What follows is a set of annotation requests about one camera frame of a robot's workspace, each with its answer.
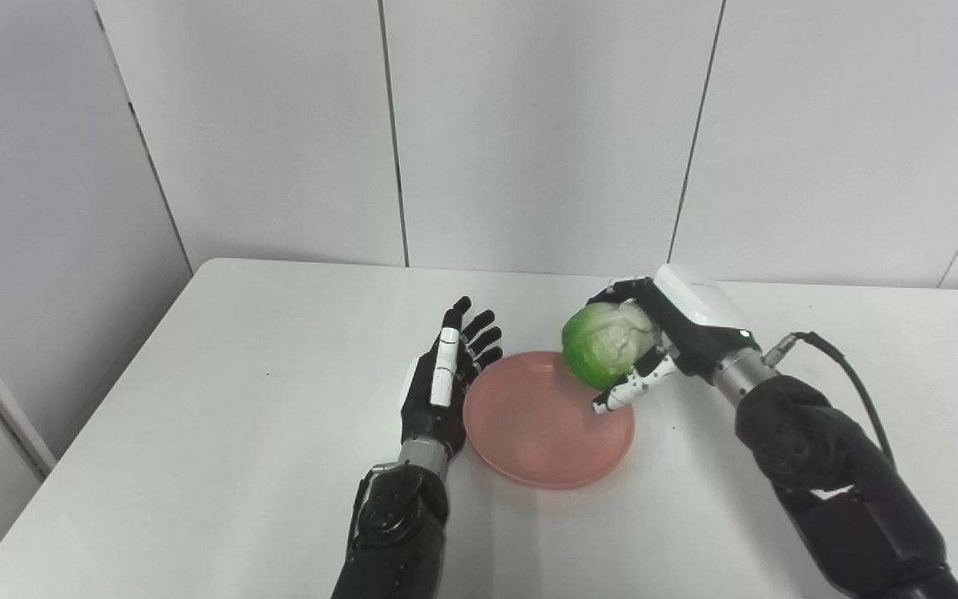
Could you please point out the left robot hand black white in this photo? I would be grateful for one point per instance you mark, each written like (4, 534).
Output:
(444, 391)

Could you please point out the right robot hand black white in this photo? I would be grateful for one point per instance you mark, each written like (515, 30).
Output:
(687, 333)

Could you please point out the green white cabbage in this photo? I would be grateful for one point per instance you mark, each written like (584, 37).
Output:
(608, 343)

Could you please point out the pink round plate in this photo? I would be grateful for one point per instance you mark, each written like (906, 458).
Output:
(541, 424)

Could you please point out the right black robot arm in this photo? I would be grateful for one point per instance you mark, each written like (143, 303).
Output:
(837, 482)

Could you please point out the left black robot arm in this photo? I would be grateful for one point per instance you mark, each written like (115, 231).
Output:
(396, 520)

